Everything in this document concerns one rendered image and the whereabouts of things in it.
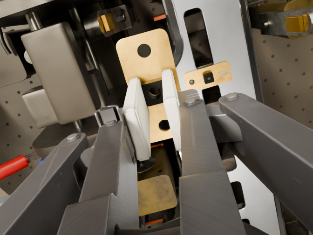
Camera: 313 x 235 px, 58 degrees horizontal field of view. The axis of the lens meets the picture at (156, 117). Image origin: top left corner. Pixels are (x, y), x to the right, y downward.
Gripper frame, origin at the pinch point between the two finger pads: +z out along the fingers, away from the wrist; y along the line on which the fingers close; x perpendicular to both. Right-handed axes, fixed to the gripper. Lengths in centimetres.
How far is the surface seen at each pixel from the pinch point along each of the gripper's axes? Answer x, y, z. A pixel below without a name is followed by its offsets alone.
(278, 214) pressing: -43, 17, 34
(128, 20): 4.7, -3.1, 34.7
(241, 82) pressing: -10.9, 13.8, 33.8
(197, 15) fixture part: 1.6, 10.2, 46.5
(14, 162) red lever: -9.5, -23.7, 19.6
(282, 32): -3.2, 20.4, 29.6
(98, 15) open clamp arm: 6.6, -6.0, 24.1
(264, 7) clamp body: 0.4, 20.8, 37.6
